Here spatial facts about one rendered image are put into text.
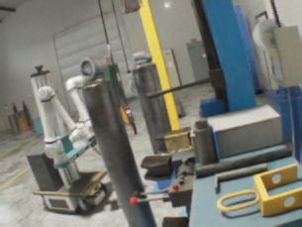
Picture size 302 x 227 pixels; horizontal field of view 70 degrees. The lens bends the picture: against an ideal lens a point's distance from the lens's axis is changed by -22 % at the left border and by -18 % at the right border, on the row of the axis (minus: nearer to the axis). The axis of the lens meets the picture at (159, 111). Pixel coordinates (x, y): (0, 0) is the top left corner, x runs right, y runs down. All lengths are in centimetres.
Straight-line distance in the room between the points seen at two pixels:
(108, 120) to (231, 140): 80
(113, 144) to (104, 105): 24
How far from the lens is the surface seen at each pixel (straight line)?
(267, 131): 112
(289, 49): 173
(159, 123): 294
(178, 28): 1223
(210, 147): 101
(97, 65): 161
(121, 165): 168
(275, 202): 70
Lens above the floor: 152
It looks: 11 degrees down
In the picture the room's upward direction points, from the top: 14 degrees counter-clockwise
